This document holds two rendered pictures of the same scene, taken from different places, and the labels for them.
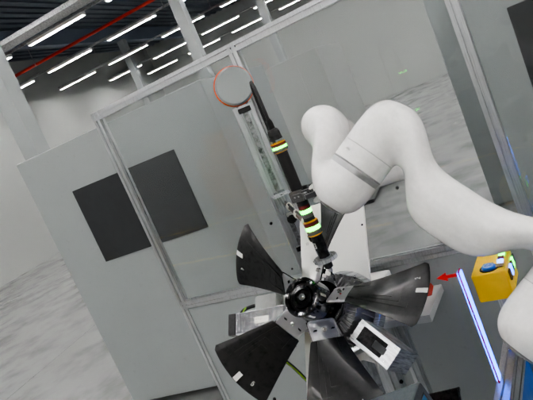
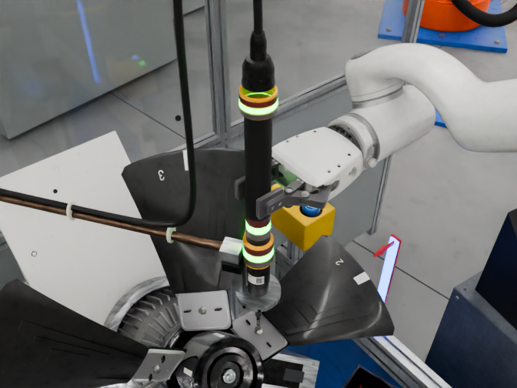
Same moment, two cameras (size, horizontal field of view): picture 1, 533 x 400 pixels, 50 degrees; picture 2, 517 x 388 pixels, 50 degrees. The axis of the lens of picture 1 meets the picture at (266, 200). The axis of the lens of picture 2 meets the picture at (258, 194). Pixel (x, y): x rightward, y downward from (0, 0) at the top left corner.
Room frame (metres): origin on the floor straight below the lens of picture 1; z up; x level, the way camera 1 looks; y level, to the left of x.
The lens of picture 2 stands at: (1.39, 0.40, 1.99)
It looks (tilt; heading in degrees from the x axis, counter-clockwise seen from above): 43 degrees down; 289
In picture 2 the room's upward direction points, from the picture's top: straight up
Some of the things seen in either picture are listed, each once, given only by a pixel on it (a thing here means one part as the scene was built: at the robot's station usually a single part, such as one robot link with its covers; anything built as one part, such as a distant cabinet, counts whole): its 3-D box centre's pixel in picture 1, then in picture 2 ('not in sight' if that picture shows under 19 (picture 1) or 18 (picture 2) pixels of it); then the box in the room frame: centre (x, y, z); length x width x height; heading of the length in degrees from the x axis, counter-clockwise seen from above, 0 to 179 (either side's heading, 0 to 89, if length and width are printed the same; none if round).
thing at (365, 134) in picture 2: not in sight; (351, 145); (1.48, -0.24, 1.50); 0.09 x 0.03 x 0.08; 148
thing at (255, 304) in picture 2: (319, 244); (251, 272); (1.58, -0.09, 1.35); 0.09 x 0.07 x 0.10; 3
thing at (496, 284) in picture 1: (496, 276); (297, 213); (1.62, -0.55, 1.02); 0.16 x 0.10 x 0.11; 148
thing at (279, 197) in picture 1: (284, 201); not in sight; (2.19, -0.06, 1.39); 0.10 x 0.07 x 0.08; 3
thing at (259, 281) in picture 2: (299, 195); (258, 197); (1.57, -0.09, 1.50); 0.04 x 0.04 x 0.46
